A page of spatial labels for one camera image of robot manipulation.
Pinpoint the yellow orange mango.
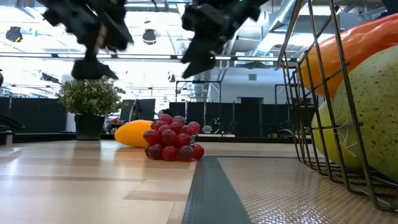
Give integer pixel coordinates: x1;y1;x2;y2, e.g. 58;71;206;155
114;119;154;149

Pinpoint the yellow green apple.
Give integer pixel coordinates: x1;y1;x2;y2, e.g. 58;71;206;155
310;99;352;166

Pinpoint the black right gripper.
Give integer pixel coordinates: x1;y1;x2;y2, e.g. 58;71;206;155
181;0;268;79

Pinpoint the red grape bunch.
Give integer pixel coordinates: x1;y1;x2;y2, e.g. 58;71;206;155
143;113;205;162

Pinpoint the grey textured mat dark border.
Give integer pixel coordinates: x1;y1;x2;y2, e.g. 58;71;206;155
182;154;398;224

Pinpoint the metal wire basket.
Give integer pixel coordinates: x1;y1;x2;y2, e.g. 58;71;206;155
277;0;398;214

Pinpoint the red orange mango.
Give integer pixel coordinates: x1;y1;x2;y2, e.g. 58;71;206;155
298;12;398;100

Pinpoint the person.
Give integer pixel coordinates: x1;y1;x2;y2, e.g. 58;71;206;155
157;108;178;121

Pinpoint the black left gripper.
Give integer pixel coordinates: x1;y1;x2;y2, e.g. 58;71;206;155
37;0;134;80

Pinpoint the potted green plant black pot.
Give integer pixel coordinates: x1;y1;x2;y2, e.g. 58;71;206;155
55;77;124;141

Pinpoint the black ceiling spotlight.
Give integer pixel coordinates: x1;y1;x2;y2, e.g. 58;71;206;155
142;28;157;45
5;26;24;43

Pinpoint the white thread on basket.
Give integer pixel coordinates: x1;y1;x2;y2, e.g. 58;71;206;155
335;124;358;156

